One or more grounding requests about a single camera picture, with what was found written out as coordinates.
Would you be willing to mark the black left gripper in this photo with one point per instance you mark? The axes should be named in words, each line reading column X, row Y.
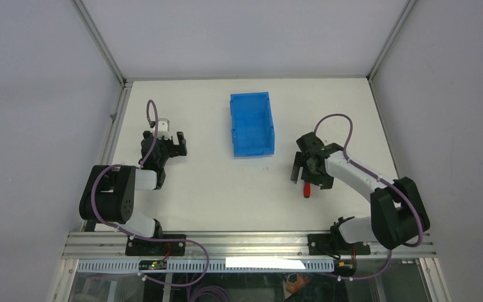
column 178, row 149

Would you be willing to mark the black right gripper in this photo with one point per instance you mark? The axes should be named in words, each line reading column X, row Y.
column 324, row 181

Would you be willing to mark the red handled screwdriver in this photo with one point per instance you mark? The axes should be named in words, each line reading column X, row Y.
column 307, row 190

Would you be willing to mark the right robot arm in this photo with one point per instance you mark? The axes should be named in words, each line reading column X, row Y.
column 397, row 213

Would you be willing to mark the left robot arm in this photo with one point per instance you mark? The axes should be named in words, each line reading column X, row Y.
column 109, row 195

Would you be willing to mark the blue plastic bin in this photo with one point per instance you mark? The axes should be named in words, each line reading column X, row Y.
column 252, row 126

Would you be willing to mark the orange object under table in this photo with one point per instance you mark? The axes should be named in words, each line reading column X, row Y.
column 295, row 282

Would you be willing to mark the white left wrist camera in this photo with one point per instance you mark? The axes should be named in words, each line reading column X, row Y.
column 161, row 126

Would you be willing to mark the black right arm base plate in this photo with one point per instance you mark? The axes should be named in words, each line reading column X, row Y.
column 322, row 244

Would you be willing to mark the white slotted cable duct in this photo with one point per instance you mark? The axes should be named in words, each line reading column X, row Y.
column 227, row 265

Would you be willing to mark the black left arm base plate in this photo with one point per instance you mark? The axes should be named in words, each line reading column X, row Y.
column 142, row 248

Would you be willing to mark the aluminium mounting rail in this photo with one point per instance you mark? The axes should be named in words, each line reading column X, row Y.
column 291, row 245

